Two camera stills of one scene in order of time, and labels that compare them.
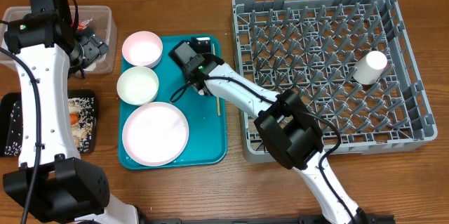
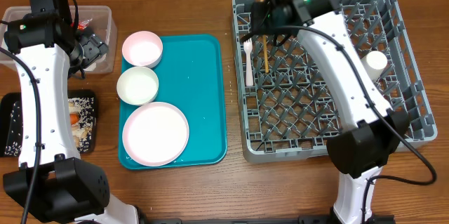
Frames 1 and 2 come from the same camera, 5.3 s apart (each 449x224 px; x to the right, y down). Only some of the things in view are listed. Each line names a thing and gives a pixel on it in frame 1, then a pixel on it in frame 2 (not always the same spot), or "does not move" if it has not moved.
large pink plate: (155, 133) does not move
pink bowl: (142, 48) does not move
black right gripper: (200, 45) → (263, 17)
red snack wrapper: (82, 24) does not move
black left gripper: (93, 46) does not move
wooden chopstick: (217, 100) → (264, 36)
